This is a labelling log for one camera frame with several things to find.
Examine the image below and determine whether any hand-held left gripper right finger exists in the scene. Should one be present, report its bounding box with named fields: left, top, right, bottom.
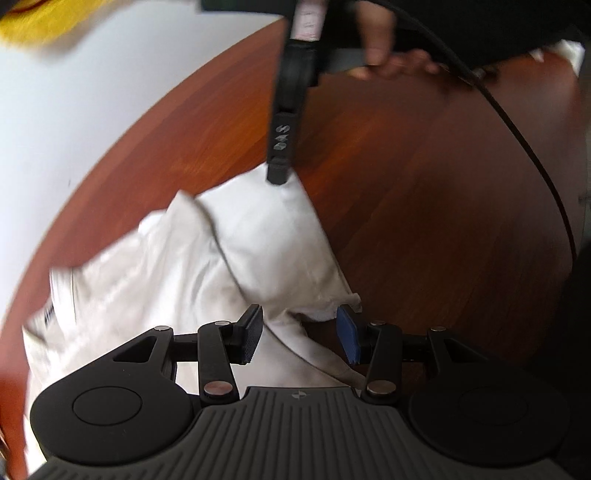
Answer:
left=337, top=305, right=490, bottom=406

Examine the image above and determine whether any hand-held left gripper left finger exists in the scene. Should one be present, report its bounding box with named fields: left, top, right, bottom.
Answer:
left=113, top=304, right=264, bottom=407

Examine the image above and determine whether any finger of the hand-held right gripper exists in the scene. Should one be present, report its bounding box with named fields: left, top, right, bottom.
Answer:
left=266, top=154, right=294, bottom=186

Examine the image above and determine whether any white short-sleeved shirt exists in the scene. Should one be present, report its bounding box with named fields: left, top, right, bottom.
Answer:
left=22, top=165, right=363, bottom=464

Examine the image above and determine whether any person's right forearm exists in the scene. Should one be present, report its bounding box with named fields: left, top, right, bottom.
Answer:
left=392, top=0, right=591, bottom=77

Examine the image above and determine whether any person's right hand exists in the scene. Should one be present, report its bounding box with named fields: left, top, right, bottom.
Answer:
left=353, top=0, right=441, bottom=81

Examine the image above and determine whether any person's dark clothing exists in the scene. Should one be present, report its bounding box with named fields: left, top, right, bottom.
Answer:
left=556, top=258, right=591, bottom=480

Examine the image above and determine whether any plain yellow cloth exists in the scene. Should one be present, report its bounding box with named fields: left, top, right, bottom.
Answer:
left=0, top=0, right=100, bottom=49

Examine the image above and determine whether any white plastic bag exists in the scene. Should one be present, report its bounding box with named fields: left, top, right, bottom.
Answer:
left=530, top=41, right=583, bottom=75

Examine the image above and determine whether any black cable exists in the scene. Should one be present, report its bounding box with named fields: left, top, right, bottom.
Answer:
left=390, top=0, right=579, bottom=264

